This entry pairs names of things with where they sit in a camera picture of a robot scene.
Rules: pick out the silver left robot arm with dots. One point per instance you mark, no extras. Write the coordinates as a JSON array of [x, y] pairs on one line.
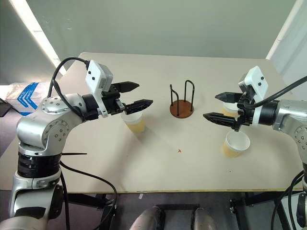
[[31, 129]]

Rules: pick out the blue and white package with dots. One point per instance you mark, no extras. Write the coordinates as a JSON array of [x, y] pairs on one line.
[[26, 95]]

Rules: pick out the dark rounded metallic shape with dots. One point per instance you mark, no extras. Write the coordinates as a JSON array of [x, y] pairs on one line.
[[204, 219], [148, 218]]

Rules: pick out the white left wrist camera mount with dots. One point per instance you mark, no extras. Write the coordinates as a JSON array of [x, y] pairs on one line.
[[94, 74]]

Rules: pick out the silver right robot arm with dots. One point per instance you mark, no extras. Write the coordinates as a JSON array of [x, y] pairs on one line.
[[287, 115]]

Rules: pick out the yellow paper cup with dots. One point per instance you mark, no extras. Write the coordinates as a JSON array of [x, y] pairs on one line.
[[227, 109], [236, 143], [136, 122]]

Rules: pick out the small white paper tag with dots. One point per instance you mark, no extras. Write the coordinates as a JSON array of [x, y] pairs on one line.
[[141, 196]]

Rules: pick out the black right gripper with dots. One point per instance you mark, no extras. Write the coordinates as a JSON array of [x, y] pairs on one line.
[[245, 115]]

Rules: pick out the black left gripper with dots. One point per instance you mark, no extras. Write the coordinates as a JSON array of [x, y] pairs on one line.
[[111, 101]]

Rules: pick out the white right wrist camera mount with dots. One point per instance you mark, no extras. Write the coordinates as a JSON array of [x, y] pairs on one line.
[[257, 81]]

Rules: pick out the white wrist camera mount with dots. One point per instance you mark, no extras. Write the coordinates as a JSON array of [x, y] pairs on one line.
[[94, 74], [257, 81]]

